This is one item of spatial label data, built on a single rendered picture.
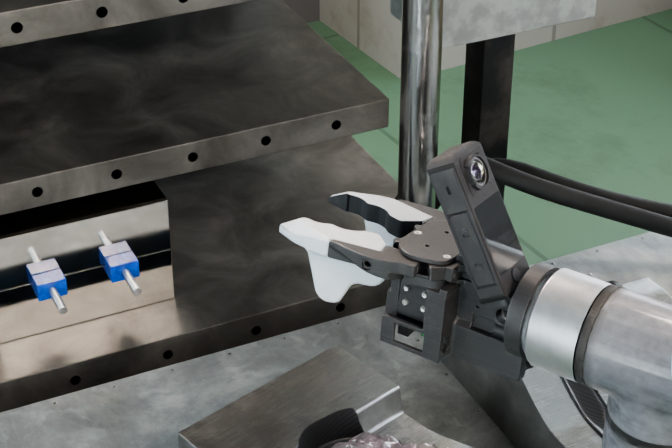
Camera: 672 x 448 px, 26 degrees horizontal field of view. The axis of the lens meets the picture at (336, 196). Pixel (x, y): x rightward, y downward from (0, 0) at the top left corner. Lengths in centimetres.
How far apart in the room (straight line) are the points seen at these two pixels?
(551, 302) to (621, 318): 5
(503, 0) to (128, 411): 88
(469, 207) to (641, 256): 130
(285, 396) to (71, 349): 43
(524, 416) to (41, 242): 72
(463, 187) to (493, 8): 130
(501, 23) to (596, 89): 227
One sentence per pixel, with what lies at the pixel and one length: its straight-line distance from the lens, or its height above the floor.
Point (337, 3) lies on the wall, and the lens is 486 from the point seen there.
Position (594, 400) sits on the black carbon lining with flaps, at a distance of 188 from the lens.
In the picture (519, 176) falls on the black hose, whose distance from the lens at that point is 225.
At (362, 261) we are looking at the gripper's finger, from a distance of 108.
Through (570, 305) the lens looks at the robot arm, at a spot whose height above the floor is 147.
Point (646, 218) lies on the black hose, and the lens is 226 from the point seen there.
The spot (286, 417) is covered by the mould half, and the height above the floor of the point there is 91.
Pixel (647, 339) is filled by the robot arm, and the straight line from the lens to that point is 102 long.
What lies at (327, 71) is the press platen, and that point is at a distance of 230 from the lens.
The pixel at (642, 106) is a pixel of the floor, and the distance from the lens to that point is 453.
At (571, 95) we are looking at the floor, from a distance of 455.
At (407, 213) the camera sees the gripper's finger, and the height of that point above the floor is 146.
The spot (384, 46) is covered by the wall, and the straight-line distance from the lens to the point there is 464.
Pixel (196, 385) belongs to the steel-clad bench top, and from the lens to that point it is 203.
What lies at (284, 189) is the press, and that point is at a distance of 248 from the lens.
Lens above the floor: 206
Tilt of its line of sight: 31 degrees down
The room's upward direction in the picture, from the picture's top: straight up
